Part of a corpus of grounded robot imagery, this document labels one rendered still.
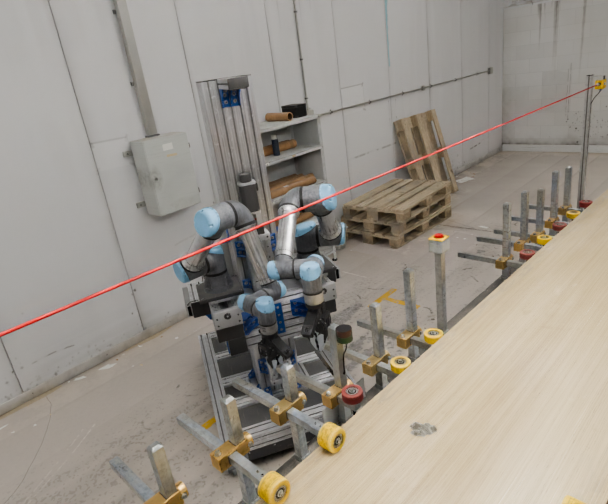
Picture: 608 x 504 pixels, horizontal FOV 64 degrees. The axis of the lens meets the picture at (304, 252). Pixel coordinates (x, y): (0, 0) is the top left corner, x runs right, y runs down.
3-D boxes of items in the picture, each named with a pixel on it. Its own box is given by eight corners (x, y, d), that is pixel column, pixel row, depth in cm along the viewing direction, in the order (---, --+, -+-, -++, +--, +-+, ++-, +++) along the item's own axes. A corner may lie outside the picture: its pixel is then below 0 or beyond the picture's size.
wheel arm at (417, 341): (357, 327, 240) (356, 319, 239) (361, 324, 242) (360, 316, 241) (436, 355, 211) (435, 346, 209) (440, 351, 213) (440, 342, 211)
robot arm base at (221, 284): (202, 285, 257) (198, 268, 253) (231, 278, 260) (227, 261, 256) (206, 296, 243) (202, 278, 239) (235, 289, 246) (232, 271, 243)
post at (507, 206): (501, 279, 293) (502, 203, 275) (504, 277, 295) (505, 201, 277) (507, 281, 290) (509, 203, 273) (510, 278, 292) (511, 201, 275)
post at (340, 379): (340, 428, 199) (327, 325, 181) (346, 423, 201) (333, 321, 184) (347, 431, 196) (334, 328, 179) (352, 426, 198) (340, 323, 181)
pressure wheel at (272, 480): (261, 472, 139) (280, 468, 144) (254, 500, 138) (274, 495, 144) (275, 482, 134) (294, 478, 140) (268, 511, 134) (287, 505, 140)
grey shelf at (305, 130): (249, 284, 505) (220, 132, 449) (307, 253, 563) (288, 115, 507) (279, 293, 475) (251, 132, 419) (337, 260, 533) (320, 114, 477)
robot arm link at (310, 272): (321, 258, 183) (318, 268, 175) (324, 285, 187) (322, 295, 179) (300, 260, 184) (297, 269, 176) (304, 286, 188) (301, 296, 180)
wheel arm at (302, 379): (276, 374, 211) (275, 365, 210) (282, 370, 213) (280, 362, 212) (355, 413, 181) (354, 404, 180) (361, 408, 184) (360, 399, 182)
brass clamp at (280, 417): (269, 420, 170) (267, 408, 168) (297, 399, 178) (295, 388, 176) (282, 427, 165) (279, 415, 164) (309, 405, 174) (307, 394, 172)
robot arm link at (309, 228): (298, 244, 266) (294, 221, 261) (322, 242, 264) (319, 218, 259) (294, 253, 255) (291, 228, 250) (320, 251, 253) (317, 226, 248)
